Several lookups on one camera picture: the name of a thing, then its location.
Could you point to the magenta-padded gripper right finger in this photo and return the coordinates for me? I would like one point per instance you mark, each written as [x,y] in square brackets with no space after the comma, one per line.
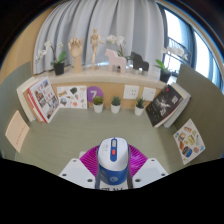
[151,170]

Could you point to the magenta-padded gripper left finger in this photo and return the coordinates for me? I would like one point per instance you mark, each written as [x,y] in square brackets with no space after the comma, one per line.
[76,171]

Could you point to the blue and white computer mouse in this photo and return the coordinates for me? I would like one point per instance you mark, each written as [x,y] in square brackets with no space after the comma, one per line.
[112,161]

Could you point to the colourful food sticker card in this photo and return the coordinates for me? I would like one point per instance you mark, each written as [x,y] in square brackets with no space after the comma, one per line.
[189,141]

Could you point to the small plant in white pot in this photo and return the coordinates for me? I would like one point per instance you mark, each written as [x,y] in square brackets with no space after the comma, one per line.
[98,108]
[115,108]
[139,110]

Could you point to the black-covered book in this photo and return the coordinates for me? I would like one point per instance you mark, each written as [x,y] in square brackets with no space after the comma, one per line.
[163,106]

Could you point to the peach thin book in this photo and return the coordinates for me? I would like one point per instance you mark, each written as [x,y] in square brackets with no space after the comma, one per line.
[16,131]

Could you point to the white sticker card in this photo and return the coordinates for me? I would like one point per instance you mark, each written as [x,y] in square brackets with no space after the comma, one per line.
[71,97]

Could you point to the red photo-cover book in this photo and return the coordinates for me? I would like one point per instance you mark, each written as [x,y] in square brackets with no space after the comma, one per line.
[45,100]

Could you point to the purple round number sign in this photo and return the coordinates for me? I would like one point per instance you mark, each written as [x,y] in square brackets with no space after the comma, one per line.
[94,92]

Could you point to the brown-covered book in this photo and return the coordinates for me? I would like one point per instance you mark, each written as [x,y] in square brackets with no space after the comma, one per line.
[30,105]

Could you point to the grey-green desk divider panel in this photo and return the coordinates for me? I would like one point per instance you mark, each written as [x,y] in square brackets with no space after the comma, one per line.
[203,96]
[8,96]

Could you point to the thick white book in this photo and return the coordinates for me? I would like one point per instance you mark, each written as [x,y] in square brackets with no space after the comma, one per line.
[24,96]

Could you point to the white orchid in black pot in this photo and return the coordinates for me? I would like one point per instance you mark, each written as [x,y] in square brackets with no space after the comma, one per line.
[59,68]
[164,76]

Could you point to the light wooden desk ledge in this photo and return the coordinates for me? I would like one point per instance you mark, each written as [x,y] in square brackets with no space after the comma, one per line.
[100,76]

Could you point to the black wooden horse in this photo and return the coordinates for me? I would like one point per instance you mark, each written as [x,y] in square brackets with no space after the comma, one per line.
[138,62]

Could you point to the pink wooden horse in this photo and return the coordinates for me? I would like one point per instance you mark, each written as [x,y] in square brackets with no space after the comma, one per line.
[115,60]

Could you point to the dark-framed window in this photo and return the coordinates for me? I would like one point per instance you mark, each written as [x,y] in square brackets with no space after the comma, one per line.
[203,53]

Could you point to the wooden artist mannequin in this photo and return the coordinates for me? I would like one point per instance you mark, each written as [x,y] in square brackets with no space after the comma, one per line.
[95,41]

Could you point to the white orchid in clear vase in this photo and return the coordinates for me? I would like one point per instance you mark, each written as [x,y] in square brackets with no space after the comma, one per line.
[117,40]

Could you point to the grey curtain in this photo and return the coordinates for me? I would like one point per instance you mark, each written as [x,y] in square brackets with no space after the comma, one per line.
[110,20]

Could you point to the white wall socket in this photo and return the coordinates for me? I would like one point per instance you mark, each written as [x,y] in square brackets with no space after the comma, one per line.
[149,94]
[131,92]

